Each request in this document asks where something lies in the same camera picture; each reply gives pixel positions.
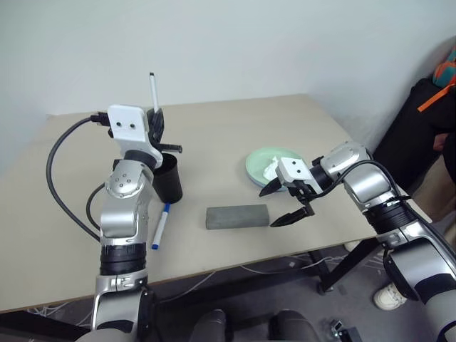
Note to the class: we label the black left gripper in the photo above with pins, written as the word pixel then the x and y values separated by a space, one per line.
pixel 171 147

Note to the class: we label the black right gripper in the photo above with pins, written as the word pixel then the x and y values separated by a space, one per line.
pixel 301 190

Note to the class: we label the black capped white marker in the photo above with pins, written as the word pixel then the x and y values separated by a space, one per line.
pixel 154 90

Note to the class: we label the white tissue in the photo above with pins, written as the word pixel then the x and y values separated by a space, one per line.
pixel 272 169

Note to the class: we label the green plastic plate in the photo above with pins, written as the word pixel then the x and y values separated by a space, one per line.
pixel 258 164

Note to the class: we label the grey glasses case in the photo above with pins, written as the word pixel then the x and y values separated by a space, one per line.
pixel 237 216

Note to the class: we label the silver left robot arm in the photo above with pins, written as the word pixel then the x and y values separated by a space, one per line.
pixel 121 213

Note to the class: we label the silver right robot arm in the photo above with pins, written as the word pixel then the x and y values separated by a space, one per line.
pixel 374 178

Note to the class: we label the black plastic cup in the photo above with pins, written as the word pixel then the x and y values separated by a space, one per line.
pixel 169 181

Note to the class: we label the white shoe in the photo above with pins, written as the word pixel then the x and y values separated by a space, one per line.
pixel 352 246
pixel 389 297

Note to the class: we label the blue capped white marker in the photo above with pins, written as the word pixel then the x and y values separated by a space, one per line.
pixel 160 226

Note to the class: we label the dark rounded shape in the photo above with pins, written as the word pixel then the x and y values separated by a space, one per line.
pixel 210 327
pixel 290 327

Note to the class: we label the person in black clothing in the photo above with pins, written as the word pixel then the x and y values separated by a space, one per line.
pixel 409 135

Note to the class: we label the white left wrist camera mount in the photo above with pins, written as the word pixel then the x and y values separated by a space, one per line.
pixel 126 124

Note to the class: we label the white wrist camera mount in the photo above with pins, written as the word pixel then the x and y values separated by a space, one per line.
pixel 126 124
pixel 294 169

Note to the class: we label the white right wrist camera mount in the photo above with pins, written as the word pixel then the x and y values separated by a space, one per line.
pixel 294 169

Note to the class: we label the black table frame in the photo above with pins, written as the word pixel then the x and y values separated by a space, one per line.
pixel 342 263

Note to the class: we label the small metal bracket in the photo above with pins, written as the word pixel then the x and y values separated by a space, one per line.
pixel 342 331

